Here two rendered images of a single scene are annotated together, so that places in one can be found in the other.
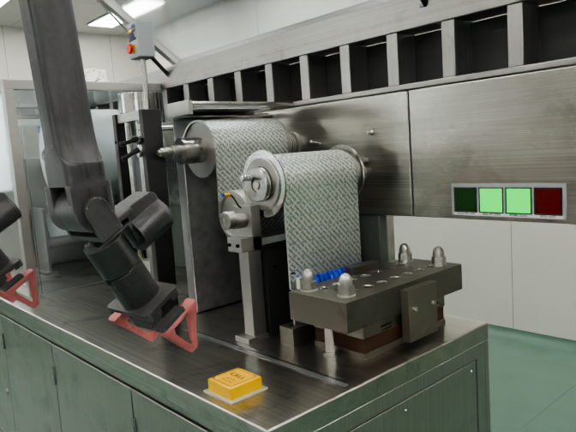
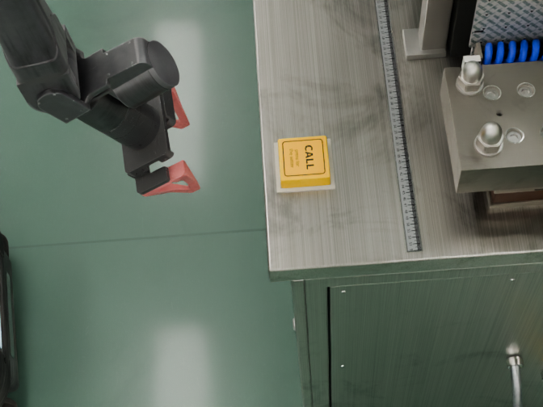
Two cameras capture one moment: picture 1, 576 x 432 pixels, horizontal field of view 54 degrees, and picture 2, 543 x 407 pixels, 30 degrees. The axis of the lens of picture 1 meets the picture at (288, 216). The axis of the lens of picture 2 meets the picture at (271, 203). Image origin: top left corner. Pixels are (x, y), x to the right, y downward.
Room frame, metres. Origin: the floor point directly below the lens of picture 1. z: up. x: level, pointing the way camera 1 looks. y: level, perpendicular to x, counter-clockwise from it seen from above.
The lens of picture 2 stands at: (0.43, -0.36, 2.15)
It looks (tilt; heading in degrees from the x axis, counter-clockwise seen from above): 62 degrees down; 45
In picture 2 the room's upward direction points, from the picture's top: 7 degrees counter-clockwise
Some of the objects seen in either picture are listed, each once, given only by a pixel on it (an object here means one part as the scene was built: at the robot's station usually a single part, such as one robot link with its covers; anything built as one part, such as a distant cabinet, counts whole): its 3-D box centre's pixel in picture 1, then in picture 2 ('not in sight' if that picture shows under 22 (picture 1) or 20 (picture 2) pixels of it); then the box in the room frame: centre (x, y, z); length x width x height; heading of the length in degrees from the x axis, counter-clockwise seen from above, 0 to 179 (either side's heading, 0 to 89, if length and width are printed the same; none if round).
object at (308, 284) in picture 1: (308, 279); (471, 74); (1.15, -0.03, 1.05); 0.04 x 0.04 x 0.04
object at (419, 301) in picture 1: (420, 310); not in sight; (1.17, -0.27, 0.96); 0.10 x 0.03 x 0.11; 132
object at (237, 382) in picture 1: (235, 383); (304, 161); (0.98, 0.12, 0.91); 0.07 x 0.07 x 0.02; 42
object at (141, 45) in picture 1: (138, 40); not in sight; (1.69, 0.39, 1.66); 0.07 x 0.07 x 0.10; 36
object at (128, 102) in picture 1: (140, 103); not in sight; (1.87, 0.45, 1.50); 0.14 x 0.14 x 0.06
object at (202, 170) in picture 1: (239, 147); not in sight; (1.53, 0.12, 1.33); 0.25 x 0.14 x 0.14; 132
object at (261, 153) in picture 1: (263, 183); not in sight; (1.26, 0.05, 1.25); 0.15 x 0.01 x 0.15; 42
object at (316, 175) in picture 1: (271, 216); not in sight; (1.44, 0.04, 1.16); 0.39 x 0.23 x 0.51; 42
